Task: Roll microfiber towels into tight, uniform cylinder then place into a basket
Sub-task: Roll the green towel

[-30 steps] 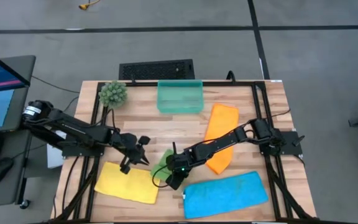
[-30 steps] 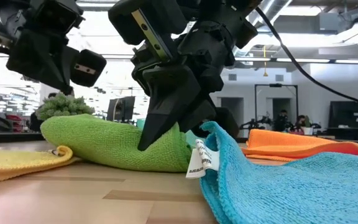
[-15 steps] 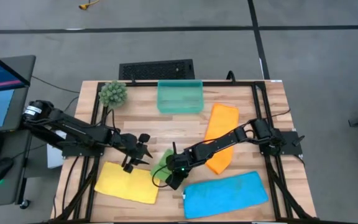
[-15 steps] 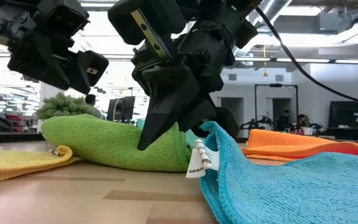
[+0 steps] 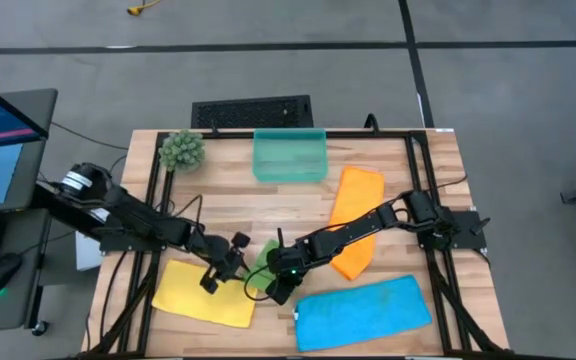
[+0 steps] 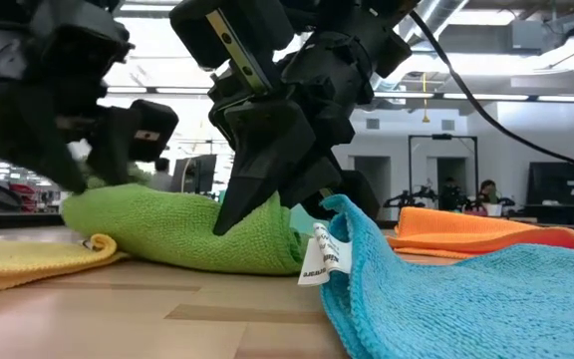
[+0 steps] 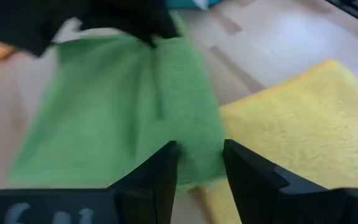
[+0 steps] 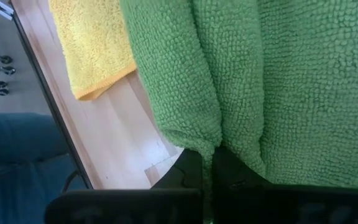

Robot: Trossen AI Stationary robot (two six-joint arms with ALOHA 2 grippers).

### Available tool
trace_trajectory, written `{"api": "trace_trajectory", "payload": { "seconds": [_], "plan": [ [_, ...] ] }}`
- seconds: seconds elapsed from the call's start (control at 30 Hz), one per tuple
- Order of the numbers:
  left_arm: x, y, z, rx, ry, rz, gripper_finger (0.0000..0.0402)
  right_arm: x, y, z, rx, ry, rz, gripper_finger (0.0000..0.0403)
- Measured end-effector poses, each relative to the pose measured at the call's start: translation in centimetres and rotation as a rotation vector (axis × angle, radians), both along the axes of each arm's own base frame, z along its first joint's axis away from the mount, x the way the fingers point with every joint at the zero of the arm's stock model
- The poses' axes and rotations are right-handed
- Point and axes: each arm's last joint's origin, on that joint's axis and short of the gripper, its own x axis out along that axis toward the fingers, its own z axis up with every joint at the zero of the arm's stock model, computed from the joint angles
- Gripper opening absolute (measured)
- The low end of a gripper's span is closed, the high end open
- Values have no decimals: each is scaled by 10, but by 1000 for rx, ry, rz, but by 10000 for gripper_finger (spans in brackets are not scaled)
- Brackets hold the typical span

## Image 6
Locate black aluminium table frame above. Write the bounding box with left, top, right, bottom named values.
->
left=0, top=208, right=574, bottom=238

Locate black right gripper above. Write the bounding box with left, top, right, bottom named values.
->
left=169, top=0, right=413, bottom=236

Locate blue microfiber towel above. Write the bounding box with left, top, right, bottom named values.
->
left=297, top=193, right=574, bottom=359

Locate small plant in white pot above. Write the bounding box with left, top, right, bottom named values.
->
left=465, top=196, right=503, bottom=218

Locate green microfiber towel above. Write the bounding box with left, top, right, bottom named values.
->
left=61, top=182, right=312, bottom=276

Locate black monitor on desk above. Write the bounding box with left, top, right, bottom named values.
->
left=526, top=162, right=574, bottom=206

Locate yellow hanging cord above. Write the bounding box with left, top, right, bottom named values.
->
left=420, top=72, right=431, bottom=124

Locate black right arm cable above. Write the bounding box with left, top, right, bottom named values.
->
left=409, top=9, right=574, bottom=183

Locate black stand frame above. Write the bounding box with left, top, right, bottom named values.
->
left=408, top=133, right=480, bottom=200

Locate silver ceiling duct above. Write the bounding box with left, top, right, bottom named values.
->
left=369, top=0, right=470, bottom=91

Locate yellow microfiber towel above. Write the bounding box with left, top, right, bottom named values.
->
left=0, top=232, right=130, bottom=298

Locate orange microfiber towel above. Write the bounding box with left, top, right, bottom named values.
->
left=386, top=206, right=574, bottom=260

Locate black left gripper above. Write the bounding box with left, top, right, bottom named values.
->
left=0, top=4, right=179, bottom=195

